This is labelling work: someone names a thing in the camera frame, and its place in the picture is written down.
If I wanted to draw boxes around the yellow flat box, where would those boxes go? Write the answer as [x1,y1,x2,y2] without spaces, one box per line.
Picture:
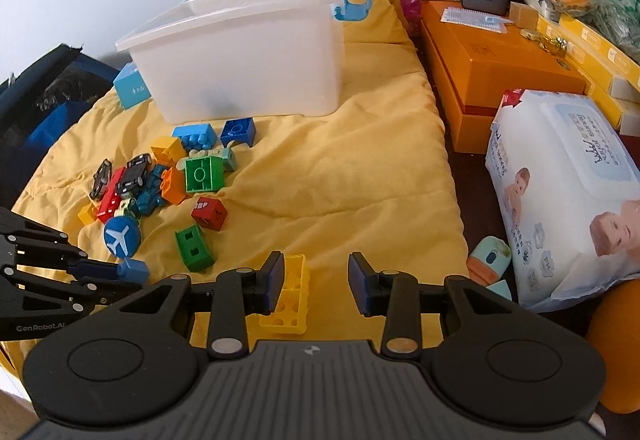
[585,70,640,136]
[557,12,640,88]

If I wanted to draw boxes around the orange building brick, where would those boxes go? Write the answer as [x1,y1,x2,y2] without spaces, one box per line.
[160,166,187,205]

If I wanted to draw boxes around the white plastic storage bin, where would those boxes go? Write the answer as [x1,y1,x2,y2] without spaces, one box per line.
[116,0,373,126]

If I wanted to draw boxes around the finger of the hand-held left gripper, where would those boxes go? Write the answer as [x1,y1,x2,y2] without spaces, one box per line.
[0,207,123,281]
[0,266,146,316]

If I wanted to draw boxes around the blue arch building brick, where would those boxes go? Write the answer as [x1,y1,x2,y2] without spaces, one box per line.
[220,118,257,147]

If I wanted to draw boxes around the large green building brick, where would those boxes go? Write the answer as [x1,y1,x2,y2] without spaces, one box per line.
[184,155,226,193]

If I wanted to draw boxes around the pink plastic toy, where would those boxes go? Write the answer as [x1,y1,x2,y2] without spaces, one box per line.
[400,0,423,33]

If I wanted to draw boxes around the white foam block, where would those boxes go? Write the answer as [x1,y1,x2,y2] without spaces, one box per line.
[610,75,640,101]

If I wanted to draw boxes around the long red building brick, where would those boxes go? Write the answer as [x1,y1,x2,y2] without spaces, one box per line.
[96,167,127,224]

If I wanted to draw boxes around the red printed building brick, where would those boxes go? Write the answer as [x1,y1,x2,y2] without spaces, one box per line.
[191,196,228,231]

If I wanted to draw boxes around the orange round stool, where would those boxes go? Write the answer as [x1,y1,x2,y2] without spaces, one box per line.
[585,277,640,416]

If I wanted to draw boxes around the green white plastic bag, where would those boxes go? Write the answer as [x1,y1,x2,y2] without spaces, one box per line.
[575,0,640,71]

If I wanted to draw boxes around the metal keys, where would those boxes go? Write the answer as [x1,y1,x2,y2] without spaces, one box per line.
[520,27,571,56]

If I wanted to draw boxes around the yellow blanket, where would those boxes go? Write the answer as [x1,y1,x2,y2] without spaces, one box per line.
[0,0,471,371]

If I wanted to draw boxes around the small yellow building brick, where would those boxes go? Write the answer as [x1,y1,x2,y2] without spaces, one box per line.
[77,202,101,226]

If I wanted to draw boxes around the wet wipes pack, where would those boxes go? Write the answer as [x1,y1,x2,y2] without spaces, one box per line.
[485,89,640,311]

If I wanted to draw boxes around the dark blue mesh playpen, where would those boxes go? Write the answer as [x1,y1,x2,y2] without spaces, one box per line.
[0,43,121,201]

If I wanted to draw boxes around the white paper sheet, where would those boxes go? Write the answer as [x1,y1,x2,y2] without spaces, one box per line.
[440,6,513,35]

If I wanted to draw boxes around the orange box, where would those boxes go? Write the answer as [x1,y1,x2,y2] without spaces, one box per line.
[417,0,588,153]

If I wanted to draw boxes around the mint and orange toy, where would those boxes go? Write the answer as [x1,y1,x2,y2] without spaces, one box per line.
[467,236,513,288]

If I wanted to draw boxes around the teal toy car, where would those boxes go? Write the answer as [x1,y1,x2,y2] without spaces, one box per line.
[136,164,168,216]

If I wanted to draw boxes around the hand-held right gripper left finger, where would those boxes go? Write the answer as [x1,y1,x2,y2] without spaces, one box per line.
[107,250,287,362]

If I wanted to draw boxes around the light blue building brick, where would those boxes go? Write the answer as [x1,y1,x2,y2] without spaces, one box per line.
[171,123,219,152]

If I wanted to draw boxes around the dark toy car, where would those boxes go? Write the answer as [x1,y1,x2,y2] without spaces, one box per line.
[90,159,113,201]

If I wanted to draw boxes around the large yellow building brick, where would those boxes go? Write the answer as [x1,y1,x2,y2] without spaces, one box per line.
[259,254,310,336]

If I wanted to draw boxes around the blue round airplane disc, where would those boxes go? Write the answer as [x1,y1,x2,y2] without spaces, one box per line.
[103,216,141,257]

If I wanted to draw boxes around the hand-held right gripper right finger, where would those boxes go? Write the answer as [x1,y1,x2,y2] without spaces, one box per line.
[347,250,531,362]

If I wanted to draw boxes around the black toy car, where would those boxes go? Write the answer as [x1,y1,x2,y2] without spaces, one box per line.
[116,154,153,198]

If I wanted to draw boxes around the light blue carton box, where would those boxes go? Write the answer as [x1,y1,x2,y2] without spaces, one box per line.
[113,62,152,110]

